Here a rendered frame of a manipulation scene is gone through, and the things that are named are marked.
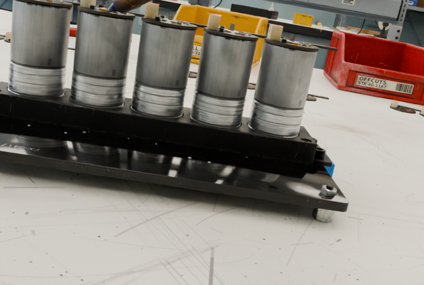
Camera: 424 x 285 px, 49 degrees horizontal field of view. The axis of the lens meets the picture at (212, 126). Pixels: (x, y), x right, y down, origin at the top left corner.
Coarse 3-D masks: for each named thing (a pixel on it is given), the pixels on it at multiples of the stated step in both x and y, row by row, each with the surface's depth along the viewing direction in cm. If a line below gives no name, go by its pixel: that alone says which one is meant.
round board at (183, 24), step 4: (156, 16) 20; (160, 16) 21; (164, 16) 21; (144, 20) 20; (148, 20) 20; (152, 20) 20; (156, 20) 20; (160, 20) 20; (156, 24) 20; (160, 24) 20; (164, 24) 20; (168, 24) 20; (172, 24) 20; (176, 24) 20; (180, 24) 20; (184, 24) 21; (188, 24) 21; (184, 28) 20; (188, 28) 20; (192, 28) 20; (196, 28) 21
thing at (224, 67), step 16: (208, 32) 20; (208, 48) 20; (224, 48) 20; (240, 48) 20; (208, 64) 21; (224, 64) 20; (240, 64) 20; (208, 80) 21; (224, 80) 20; (240, 80) 21; (208, 96) 21; (224, 96) 21; (240, 96) 21; (192, 112) 22; (208, 112) 21; (224, 112) 21; (240, 112) 21
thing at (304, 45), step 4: (264, 40) 21; (268, 40) 21; (272, 40) 21; (280, 40) 21; (284, 40) 20; (276, 44) 20; (280, 44) 20; (284, 44) 20; (288, 44) 20; (300, 44) 21; (304, 44) 21; (296, 48) 20; (300, 48) 20; (304, 48) 20; (308, 48) 20; (312, 48) 20; (316, 48) 21
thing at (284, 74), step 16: (272, 48) 21; (288, 48) 20; (272, 64) 21; (288, 64) 20; (304, 64) 20; (272, 80) 21; (288, 80) 20; (304, 80) 21; (256, 96) 22; (272, 96) 21; (288, 96) 21; (304, 96) 21; (256, 112) 21; (272, 112) 21; (288, 112) 21; (256, 128) 22; (272, 128) 21; (288, 128) 21
